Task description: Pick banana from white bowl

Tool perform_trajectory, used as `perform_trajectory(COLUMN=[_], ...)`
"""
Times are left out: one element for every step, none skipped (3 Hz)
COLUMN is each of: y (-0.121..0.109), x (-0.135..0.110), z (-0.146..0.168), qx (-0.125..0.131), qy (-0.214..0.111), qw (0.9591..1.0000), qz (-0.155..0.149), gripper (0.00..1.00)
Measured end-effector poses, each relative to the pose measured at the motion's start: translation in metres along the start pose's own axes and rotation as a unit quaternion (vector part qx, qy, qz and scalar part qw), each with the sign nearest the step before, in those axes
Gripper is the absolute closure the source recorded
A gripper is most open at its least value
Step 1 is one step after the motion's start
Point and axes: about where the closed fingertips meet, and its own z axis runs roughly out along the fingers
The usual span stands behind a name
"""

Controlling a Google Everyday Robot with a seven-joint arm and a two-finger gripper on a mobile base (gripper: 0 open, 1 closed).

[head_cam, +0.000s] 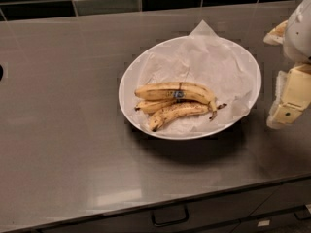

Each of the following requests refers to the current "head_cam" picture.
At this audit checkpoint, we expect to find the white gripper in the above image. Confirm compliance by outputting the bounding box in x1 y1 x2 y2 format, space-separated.
263 0 311 129

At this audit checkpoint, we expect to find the yellow banana with sticker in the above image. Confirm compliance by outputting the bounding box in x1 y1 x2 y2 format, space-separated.
134 82 217 112

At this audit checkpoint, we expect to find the white bowl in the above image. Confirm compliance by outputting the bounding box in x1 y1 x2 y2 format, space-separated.
118 35 262 141

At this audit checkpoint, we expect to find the bottom spotted yellow banana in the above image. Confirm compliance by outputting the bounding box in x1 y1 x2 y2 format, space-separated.
148 101 228 133

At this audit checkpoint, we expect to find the middle small yellow banana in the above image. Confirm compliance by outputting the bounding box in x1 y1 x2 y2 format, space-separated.
135 100 175 114

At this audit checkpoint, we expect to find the white crumpled paper liner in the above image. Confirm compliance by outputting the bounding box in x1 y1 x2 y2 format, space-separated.
128 19 259 138

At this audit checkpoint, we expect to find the right dark drawer front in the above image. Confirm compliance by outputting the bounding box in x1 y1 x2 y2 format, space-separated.
231 179 311 233

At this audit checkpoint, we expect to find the right black drawer handle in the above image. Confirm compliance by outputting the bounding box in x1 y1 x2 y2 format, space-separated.
294 206 311 221

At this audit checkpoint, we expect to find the black drawer handle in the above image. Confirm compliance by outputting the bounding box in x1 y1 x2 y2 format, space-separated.
151 206 190 227
294 206 311 221

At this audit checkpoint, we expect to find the dark drawer front with handle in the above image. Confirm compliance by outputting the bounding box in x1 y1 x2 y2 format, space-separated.
42 186 278 233

